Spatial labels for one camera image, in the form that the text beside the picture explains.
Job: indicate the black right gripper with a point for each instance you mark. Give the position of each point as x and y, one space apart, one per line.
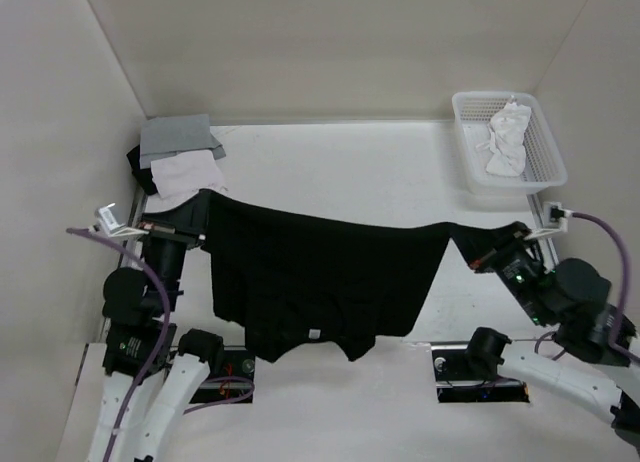
485 261

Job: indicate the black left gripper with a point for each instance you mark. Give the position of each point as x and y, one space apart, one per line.
172 225

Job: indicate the black tank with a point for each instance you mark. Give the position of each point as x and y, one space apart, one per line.
143 176
290 279

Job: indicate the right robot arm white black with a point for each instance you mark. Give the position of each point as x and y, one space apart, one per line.
573 298

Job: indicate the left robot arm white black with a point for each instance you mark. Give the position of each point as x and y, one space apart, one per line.
150 375

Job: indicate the white folded tank top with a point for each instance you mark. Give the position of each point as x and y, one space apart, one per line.
187 172

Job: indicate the black folded tank top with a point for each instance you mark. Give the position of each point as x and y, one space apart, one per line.
143 176

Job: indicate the grey folded tank top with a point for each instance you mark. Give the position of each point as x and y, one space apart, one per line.
164 137

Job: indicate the white crumpled tank top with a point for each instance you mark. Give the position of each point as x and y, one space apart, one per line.
505 143

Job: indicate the white plastic laundry basket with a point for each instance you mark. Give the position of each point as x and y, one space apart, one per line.
544 164

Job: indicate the left aluminium table rail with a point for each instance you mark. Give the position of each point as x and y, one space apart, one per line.
131 215

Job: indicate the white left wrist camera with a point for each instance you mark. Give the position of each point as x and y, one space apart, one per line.
109 224

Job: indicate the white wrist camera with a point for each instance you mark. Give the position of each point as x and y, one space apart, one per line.
550 219
109 224

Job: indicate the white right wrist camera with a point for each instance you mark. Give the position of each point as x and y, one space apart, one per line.
550 219

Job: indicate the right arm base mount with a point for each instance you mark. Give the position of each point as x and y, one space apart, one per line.
457 383

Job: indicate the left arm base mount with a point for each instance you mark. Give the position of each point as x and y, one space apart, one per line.
231 380

